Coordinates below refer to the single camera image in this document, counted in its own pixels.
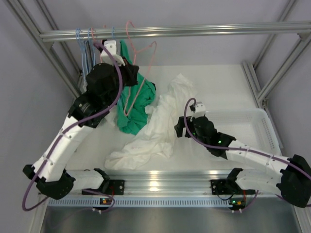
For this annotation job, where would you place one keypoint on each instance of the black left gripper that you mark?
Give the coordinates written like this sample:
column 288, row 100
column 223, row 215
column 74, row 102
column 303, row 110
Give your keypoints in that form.
column 131, row 71

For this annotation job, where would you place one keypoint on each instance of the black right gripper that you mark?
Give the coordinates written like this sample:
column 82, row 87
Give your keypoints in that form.
column 181, row 125

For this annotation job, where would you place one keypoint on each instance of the white tank top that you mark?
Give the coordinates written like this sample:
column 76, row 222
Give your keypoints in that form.
column 152, row 127

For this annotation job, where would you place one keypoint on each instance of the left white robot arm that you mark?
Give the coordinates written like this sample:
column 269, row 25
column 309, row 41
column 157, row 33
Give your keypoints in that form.
column 49, row 172

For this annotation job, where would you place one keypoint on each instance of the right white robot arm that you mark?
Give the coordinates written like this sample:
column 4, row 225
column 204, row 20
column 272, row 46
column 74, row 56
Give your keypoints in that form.
column 288, row 178

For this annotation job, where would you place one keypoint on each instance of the blue hanger holding green shirt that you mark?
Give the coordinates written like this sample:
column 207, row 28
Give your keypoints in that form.
column 113, row 33

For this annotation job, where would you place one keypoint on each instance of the green shirt on hanger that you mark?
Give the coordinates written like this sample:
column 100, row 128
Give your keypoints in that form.
column 136, row 104

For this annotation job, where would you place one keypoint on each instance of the white perforated plastic basket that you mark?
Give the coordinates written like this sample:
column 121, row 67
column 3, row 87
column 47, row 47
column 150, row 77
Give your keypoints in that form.
column 251, row 126

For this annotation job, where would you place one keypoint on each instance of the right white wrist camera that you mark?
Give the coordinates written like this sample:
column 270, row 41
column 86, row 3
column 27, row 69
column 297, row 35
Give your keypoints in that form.
column 198, row 110

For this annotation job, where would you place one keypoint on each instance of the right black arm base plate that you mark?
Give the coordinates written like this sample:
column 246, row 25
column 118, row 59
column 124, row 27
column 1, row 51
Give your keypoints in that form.
column 220, row 187

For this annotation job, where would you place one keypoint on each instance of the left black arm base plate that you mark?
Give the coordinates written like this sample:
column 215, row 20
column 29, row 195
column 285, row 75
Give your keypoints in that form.
column 111, row 187

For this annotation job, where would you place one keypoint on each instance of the slotted grey cable duct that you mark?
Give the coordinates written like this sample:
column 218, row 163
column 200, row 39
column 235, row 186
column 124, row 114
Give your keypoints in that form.
column 92, row 201

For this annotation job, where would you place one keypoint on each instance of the aluminium hanging rail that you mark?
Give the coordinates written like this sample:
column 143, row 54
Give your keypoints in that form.
column 185, row 31

